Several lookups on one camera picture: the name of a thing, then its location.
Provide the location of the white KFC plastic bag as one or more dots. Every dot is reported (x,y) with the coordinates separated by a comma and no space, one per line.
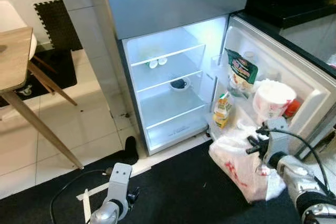
(236,166)

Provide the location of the white lined fridge door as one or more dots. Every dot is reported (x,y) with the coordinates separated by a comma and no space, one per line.
(278,61)

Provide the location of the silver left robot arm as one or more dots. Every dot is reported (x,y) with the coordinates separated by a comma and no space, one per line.
(105,214)

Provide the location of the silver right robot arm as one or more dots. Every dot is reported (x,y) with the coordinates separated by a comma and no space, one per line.
(302,182)

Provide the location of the glass fridge shelf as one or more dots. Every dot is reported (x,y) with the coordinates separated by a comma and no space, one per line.
(168,53)
(152,83)
(173,116)

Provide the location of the grey fridge cabinet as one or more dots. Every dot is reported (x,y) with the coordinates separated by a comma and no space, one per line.
(168,114)

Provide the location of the white tape strip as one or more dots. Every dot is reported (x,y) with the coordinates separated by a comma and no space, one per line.
(94,191)
(86,212)

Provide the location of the white bag wrapped bucket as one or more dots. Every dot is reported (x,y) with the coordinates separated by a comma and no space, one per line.
(273,100)

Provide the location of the black slipper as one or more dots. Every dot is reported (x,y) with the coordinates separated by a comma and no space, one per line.
(131,150)

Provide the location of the small red container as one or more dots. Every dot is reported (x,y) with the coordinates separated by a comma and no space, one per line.
(293,108)

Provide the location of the green chicken stock pouch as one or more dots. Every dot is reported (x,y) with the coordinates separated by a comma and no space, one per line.
(241,72)

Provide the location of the small dark bowl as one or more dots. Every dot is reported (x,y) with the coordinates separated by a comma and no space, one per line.
(180,84)

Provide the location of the grey kitchen cabinet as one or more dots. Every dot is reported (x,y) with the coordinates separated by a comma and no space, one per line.
(310,38)

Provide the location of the small white round cup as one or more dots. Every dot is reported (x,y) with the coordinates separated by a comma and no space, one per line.
(153,64)
(163,61)

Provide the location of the black kitchen countertop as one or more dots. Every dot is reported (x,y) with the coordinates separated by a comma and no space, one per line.
(294,11)

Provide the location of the black foam floor mat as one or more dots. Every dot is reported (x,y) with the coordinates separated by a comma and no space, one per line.
(58,72)

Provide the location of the wooden dining table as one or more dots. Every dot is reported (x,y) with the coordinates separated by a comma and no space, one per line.
(13,56)

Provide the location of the white plastic chair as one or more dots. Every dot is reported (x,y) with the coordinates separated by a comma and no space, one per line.
(10,17)

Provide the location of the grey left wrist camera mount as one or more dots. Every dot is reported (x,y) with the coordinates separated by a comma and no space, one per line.
(121,182)

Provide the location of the black foam wall mat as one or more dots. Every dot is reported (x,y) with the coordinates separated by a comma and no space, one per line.
(58,24)

